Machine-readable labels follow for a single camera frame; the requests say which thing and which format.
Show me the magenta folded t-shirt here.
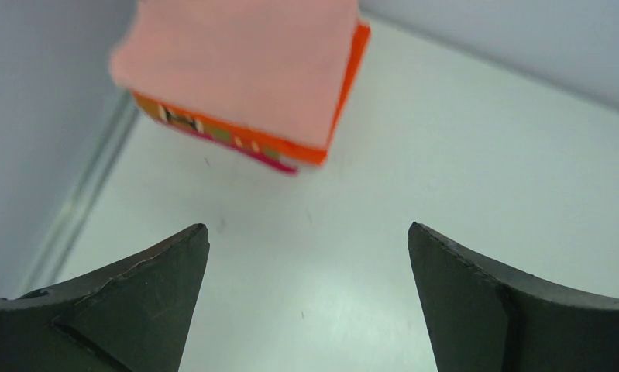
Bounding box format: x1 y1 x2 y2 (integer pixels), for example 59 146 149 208
194 133 299 175

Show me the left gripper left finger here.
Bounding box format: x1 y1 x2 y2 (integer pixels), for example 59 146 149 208
0 224 210 371

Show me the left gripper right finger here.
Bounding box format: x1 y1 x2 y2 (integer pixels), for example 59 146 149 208
408 223 619 371

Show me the orange folded t-shirt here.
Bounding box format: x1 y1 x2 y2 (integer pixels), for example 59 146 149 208
130 20 371 168

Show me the patterned folded t-shirt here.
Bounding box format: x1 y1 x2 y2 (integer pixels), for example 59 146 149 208
132 93 293 167

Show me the pink t-shirt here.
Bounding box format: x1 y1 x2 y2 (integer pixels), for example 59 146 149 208
110 0 359 148

